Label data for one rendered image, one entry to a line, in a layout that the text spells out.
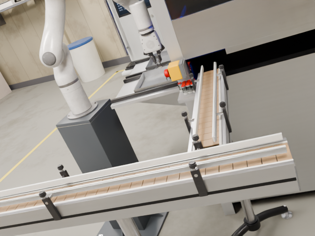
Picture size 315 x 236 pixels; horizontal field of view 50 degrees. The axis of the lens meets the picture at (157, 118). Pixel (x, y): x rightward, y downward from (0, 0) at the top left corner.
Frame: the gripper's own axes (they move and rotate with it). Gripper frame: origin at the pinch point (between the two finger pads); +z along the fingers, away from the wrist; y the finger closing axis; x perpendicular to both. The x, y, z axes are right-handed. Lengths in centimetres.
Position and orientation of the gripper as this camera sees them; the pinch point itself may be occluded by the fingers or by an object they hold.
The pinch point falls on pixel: (157, 59)
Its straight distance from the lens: 187.1
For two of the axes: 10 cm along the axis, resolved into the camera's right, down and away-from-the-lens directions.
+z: 3.4, 8.5, 4.1
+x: 1.5, -4.8, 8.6
